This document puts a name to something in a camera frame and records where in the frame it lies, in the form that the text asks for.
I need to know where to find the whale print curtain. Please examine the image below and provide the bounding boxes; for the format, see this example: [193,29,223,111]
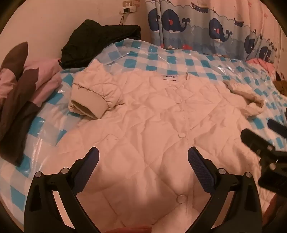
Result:
[145,0,281,63]

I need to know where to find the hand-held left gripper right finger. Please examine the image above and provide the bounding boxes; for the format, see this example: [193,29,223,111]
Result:
[188,147,265,233]

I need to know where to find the white wall socket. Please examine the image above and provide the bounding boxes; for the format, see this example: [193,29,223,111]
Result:
[122,1,138,14]

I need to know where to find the blue checked bed sheet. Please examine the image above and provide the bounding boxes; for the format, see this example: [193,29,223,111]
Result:
[0,38,287,215]

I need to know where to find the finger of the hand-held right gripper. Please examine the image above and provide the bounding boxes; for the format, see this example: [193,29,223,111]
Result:
[241,128,276,158]
[267,119,287,136]

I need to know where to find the brown plush toy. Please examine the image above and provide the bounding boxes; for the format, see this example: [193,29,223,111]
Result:
[274,71,287,96]

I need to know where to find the pink cloth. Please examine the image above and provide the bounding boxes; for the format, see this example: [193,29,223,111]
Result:
[245,58,277,78]

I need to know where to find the black garment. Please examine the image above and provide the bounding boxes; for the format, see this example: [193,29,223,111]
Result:
[60,19,141,69]

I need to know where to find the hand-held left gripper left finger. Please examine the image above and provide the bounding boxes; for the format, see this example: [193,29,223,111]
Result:
[23,147,106,233]

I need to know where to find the white quilted jacket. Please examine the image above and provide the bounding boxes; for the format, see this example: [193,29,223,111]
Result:
[50,60,276,233]

